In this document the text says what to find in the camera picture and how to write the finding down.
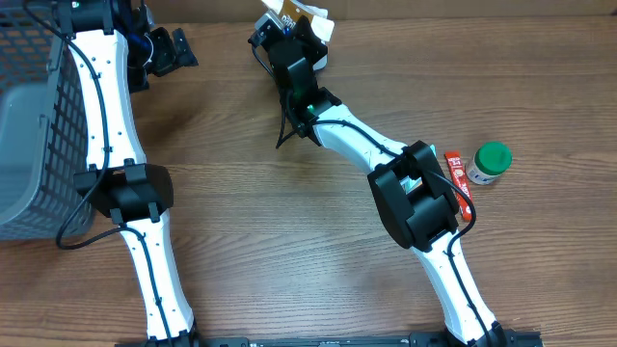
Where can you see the green lid Knorr jar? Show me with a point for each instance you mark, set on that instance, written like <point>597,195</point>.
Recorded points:
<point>488,163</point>

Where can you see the white barcode scanner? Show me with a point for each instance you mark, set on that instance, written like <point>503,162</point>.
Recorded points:
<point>322,60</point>

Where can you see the red white snack packet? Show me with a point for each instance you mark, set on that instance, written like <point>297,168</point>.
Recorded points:
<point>459,178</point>

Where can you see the grey plastic mesh basket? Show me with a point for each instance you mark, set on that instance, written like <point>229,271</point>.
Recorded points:
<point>43,128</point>

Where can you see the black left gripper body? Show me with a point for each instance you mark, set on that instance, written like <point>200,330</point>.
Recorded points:
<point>175,49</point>

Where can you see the white brown snack bag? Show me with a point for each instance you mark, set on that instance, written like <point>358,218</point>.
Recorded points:
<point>287,13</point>

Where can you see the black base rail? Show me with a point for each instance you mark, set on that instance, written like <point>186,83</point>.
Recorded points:
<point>513,339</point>

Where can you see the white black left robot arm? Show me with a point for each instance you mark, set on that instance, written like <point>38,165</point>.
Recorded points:
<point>115,48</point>

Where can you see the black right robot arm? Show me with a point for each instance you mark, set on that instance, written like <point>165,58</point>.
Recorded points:
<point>417,204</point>

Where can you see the teal white snack packet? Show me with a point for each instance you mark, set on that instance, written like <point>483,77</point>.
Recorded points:
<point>409,184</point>

